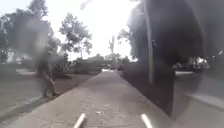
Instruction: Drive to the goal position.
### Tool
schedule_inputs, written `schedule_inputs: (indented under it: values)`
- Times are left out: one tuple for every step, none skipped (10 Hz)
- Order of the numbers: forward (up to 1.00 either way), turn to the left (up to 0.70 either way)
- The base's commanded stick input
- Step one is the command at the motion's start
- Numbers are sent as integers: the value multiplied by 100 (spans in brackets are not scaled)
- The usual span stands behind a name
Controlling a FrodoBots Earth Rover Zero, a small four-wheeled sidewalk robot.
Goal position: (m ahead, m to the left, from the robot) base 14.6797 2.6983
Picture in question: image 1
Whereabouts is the row of bushes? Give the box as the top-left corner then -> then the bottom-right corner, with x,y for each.
49,53 -> 131,76

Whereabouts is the grey paved path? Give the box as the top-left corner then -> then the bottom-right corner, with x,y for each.
6,69 -> 178,128

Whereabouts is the tall pole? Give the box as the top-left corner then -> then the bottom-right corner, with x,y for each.
142,0 -> 155,85

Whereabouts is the dark ground strip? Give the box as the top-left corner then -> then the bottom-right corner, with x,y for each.
116,66 -> 176,116

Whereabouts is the robot's own part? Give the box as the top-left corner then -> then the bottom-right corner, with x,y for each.
73,113 -> 87,128
140,113 -> 154,128

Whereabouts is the person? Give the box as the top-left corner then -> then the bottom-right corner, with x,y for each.
35,49 -> 61,98

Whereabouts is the dark group of trees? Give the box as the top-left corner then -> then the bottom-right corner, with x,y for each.
126,0 -> 224,68

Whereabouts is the grey asphalt road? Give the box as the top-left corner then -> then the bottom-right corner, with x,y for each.
171,71 -> 224,128

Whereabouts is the large tree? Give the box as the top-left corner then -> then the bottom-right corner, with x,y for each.
0,0 -> 61,64

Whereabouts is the bare dirt ground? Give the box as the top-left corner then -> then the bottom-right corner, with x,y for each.
0,71 -> 98,124

